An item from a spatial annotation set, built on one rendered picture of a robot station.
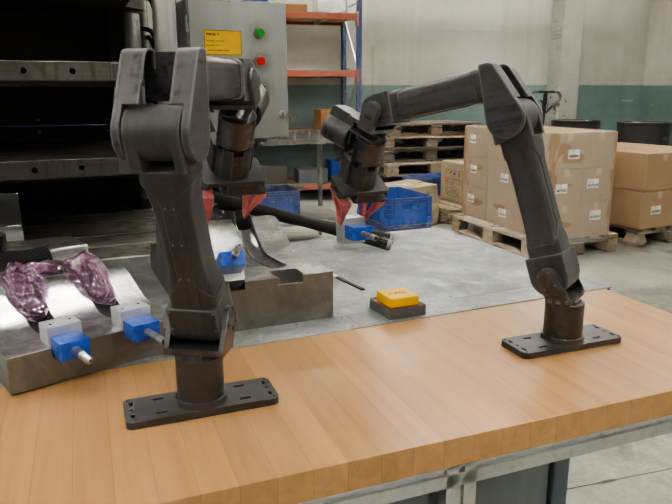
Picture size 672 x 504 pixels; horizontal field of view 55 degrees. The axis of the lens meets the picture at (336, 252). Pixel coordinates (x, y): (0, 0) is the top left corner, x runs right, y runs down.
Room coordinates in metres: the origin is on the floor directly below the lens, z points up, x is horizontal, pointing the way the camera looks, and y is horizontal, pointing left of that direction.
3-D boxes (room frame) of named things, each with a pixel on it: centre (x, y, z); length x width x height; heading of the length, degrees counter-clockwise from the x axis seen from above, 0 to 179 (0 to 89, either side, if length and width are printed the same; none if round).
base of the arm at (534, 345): (1.01, -0.38, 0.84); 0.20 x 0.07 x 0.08; 111
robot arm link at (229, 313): (0.81, 0.18, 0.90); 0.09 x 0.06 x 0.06; 81
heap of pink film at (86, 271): (1.10, 0.51, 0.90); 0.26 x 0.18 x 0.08; 41
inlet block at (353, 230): (1.27, -0.05, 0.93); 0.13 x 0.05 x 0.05; 24
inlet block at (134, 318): (0.93, 0.29, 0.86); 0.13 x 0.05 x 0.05; 41
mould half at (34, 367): (1.10, 0.52, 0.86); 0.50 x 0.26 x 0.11; 41
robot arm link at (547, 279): (1.02, -0.37, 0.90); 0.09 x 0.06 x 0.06; 144
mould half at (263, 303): (1.32, 0.23, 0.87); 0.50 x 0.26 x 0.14; 24
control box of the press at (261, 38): (2.05, 0.31, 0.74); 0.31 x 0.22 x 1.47; 114
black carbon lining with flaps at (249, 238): (1.30, 0.23, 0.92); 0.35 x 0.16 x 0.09; 24
